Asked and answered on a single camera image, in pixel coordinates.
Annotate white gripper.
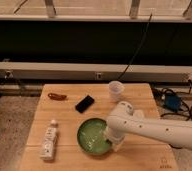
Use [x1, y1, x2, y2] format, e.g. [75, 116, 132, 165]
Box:
[104, 127, 125, 152]

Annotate green ceramic bowl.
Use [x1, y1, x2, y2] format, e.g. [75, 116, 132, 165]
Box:
[77, 118, 112, 155]

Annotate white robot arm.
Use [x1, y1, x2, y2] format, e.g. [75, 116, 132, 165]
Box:
[104, 101, 192, 150]

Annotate black rectangular block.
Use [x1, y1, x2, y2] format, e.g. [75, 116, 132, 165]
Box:
[75, 95, 94, 113]

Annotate clear plastic cup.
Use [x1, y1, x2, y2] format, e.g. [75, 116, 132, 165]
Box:
[108, 81, 125, 102]

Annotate blue power adapter box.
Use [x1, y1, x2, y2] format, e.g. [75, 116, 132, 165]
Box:
[164, 94, 181, 111]

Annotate white tube bottle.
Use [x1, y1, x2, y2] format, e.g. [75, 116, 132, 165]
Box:
[40, 120, 58, 161]

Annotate red-brown small object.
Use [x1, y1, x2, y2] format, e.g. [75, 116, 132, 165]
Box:
[48, 93, 67, 101]

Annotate black floor cables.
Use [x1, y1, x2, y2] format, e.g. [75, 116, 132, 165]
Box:
[152, 87, 192, 122]

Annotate black cable to wall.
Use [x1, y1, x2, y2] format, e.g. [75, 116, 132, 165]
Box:
[117, 13, 154, 82]

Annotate metal rail beam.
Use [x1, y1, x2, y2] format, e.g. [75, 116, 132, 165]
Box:
[0, 62, 192, 83]

